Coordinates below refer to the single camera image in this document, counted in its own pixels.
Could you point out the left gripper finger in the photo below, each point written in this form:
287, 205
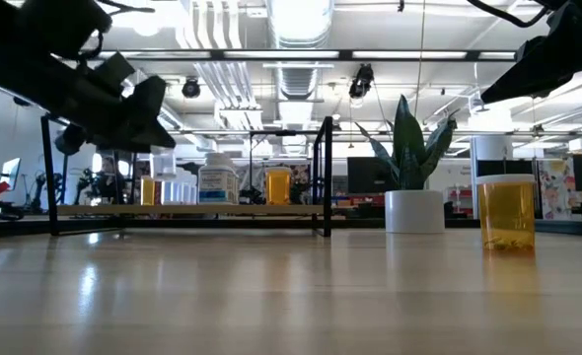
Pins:
148, 101
138, 138

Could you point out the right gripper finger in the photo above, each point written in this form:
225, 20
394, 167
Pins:
528, 74

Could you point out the small orange pill bottle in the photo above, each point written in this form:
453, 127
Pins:
147, 191

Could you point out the small clear pill bottle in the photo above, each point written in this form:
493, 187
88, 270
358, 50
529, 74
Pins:
191, 193
179, 193
167, 193

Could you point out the white blue-labelled medicine bottle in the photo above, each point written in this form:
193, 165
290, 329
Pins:
217, 180

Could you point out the large orange pill bottle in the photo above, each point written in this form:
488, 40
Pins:
277, 186
507, 217

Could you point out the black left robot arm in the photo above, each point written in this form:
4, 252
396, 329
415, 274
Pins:
49, 20

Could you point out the black ceiling spotlight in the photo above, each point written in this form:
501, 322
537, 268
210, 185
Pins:
191, 88
361, 81

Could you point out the colourful floral poster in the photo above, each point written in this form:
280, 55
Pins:
555, 190

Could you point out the green snake plant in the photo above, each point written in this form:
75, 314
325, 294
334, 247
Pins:
412, 148

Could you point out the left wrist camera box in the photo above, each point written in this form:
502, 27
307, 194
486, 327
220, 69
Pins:
116, 69

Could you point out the wooden shelf with black frame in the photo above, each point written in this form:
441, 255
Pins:
187, 209

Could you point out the silver ventilation duct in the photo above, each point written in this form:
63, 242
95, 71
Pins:
301, 24

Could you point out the black metal rig frame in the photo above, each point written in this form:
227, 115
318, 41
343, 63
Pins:
345, 54

